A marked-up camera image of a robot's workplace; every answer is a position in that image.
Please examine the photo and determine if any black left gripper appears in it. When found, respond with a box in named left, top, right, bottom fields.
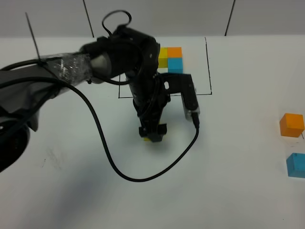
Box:
left=126, top=71, right=170, bottom=143

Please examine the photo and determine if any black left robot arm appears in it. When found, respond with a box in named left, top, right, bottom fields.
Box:
left=0, top=25, right=169, bottom=170

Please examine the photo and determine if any yellow template cube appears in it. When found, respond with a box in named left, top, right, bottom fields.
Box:
left=158, top=47, right=168, bottom=68

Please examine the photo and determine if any blue template cube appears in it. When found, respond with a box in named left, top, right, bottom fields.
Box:
left=167, top=58, right=183, bottom=73

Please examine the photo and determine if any orange template cube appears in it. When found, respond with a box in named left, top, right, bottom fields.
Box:
left=167, top=47, right=183, bottom=58

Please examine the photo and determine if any black camera cable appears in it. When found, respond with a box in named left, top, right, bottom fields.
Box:
left=0, top=77, right=200, bottom=183

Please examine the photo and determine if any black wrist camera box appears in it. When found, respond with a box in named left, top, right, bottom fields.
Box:
left=161, top=73, right=200, bottom=125

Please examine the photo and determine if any black cable tie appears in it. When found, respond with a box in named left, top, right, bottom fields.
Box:
left=25, top=12, right=45, bottom=66

